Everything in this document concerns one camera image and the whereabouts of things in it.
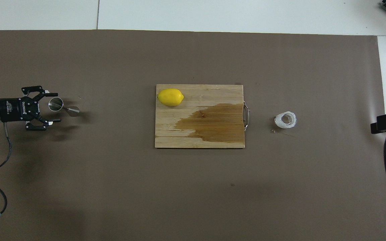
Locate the steel double jigger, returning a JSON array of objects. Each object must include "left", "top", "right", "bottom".
[{"left": 48, "top": 97, "right": 80, "bottom": 117}]

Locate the brown paper table mat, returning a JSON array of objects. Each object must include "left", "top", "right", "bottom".
[{"left": 0, "top": 29, "right": 386, "bottom": 241}]

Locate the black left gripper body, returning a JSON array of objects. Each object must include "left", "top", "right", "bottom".
[{"left": 0, "top": 97, "right": 42, "bottom": 122}]

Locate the wooden cutting board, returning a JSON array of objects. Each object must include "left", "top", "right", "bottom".
[{"left": 154, "top": 84, "right": 250, "bottom": 149}]

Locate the yellow lemon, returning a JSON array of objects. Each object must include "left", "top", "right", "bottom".
[{"left": 157, "top": 88, "right": 184, "bottom": 107}]

